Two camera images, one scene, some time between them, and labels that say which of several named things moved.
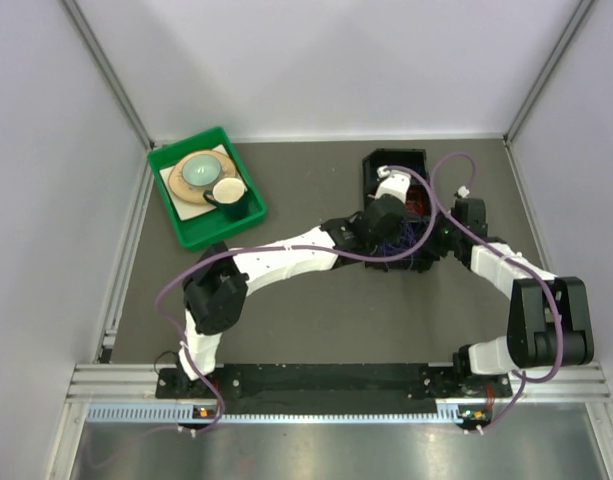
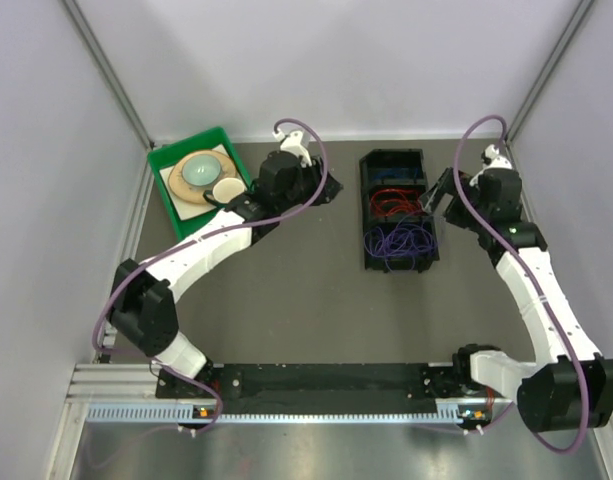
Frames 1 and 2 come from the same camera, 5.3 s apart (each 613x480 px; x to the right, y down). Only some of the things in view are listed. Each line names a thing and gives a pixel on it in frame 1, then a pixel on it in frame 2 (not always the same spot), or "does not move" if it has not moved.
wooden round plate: (193, 193) does not move
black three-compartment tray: (408, 252) does not move
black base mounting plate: (332, 383) does not move
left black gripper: (391, 235) -> (313, 172)
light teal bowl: (201, 169) does not move
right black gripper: (439, 220) -> (446, 185)
